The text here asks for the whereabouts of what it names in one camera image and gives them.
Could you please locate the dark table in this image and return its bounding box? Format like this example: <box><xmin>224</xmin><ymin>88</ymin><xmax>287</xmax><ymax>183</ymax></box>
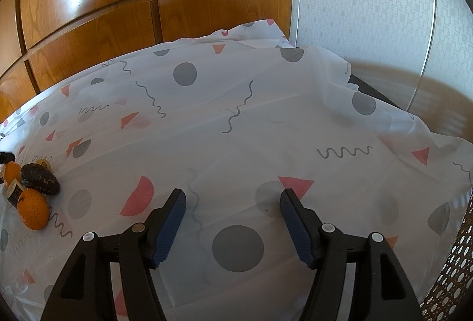
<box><xmin>349</xmin><ymin>73</ymin><xmax>416</xmax><ymax>116</ymax></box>

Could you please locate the white patterned tablecloth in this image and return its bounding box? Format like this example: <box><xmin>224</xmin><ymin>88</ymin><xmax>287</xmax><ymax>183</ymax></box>
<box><xmin>0</xmin><ymin>19</ymin><xmax>473</xmax><ymax>321</ymax></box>

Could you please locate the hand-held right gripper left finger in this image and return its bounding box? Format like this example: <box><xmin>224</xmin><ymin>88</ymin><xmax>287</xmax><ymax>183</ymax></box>
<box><xmin>40</xmin><ymin>189</ymin><xmax>187</xmax><ymax>321</ymax></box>

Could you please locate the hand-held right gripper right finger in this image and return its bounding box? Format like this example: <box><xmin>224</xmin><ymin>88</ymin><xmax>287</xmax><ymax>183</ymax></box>
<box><xmin>280</xmin><ymin>189</ymin><xmax>420</xmax><ymax>321</ymax></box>

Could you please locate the dark round fruit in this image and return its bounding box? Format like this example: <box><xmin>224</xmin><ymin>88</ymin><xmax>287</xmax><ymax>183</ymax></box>
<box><xmin>20</xmin><ymin>163</ymin><xmax>60</xmax><ymax>196</ymax></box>

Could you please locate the dark cylindrical fruit piece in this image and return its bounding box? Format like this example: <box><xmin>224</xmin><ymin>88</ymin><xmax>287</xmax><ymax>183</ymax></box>
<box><xmin>5</xmin><ymin>179</ymin><xmax>26</xmax><ymax>209</ymax></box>

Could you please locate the orange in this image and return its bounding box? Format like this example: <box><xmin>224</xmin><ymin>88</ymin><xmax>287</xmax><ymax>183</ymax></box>
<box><xmin>17</xmin><ymin>191</ymin><xmax>50</xmax><ymax>231</ymax></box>
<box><xmin>3</xmin><ymin>161</ymin><xmax>23</xmax><ymax>185</ymax></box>

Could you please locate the brown wicker chair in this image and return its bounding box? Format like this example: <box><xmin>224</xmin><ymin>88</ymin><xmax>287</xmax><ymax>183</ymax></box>
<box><xmin>419</xmin><ymin>192</ymin><xmax>473</xmax><ymax>321</ymax></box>

